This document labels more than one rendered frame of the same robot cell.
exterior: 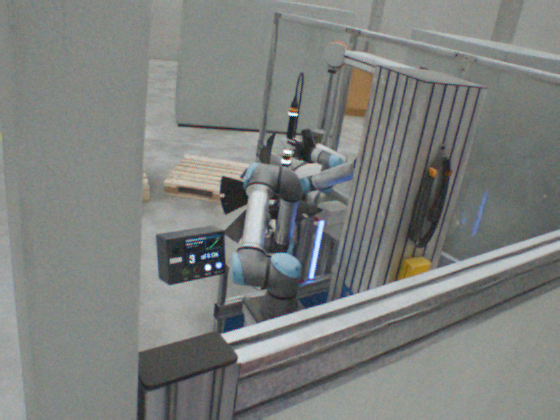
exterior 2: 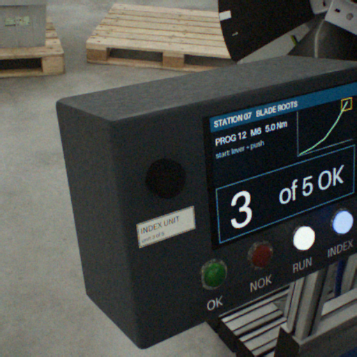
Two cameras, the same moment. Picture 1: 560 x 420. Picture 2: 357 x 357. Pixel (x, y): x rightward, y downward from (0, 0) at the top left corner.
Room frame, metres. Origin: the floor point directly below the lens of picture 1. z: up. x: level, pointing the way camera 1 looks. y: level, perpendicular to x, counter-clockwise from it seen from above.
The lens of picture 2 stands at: (1.41, 0.35, 1.42)
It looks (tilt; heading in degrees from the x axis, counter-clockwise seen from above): 33 degrees down; 4
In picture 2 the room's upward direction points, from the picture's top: 4 degrees clockwise
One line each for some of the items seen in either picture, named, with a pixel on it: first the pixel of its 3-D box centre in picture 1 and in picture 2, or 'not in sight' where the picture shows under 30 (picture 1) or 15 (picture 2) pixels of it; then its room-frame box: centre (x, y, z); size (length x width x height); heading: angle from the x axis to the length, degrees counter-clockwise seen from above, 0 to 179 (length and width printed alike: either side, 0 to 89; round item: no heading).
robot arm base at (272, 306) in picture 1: (280, 299); not in sight; (1.71, -0.05, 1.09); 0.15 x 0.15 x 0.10
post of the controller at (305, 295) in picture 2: (222, 285); (314, 275); (1.95, 0.20, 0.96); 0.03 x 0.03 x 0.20; 38
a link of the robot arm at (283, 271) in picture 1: (283, 273); not in sight; (1.71, -0.04, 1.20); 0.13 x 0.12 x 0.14; 92
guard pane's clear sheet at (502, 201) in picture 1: (387, 132); not in sight; (3.01, -0.55, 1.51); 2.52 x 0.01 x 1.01; 38
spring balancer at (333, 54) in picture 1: (336, 54); not in sight; (3.25, -0.19, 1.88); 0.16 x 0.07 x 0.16; 73
